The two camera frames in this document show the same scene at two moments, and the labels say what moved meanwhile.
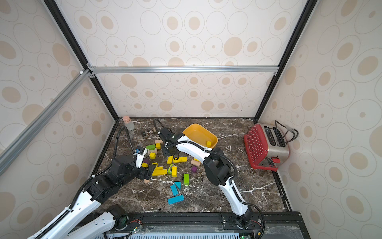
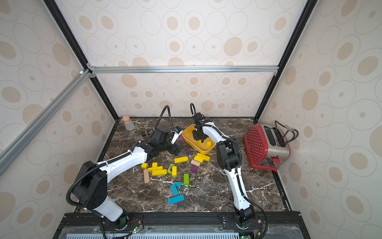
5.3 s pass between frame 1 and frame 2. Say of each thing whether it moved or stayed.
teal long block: stayed
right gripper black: moved
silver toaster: stayed
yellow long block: stayed
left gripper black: moved
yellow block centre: stayed
